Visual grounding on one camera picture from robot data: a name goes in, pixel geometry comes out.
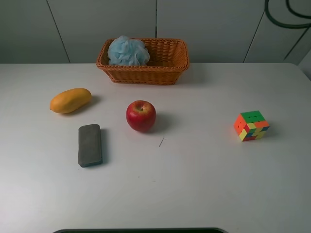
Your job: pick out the blue mesh bath loofah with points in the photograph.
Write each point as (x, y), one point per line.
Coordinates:
(125, 51)

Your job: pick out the orange wicker basket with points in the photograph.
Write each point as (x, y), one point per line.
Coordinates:
(168, 59)

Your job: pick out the multicoloured puzzle cube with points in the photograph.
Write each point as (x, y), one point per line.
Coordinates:
(251, 125)

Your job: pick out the red apple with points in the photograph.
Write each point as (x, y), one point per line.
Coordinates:
(141, 116)

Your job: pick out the grey rectangular eraser block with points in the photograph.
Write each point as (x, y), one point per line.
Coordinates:
(89, 145)

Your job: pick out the yellow mango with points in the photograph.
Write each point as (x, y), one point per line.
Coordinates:
(70, 100)

